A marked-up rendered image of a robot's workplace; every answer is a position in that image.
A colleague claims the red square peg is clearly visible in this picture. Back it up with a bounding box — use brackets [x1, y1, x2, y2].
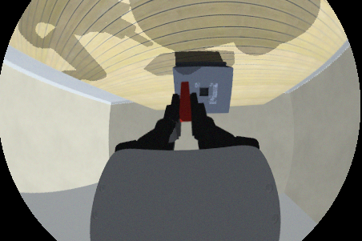
[179, 82, 191, 122]

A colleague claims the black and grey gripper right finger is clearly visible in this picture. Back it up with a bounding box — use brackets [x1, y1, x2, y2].
[190, 93, 259, 149]

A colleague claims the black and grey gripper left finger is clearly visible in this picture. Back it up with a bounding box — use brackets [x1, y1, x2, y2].
[115, 94, 181, 152]

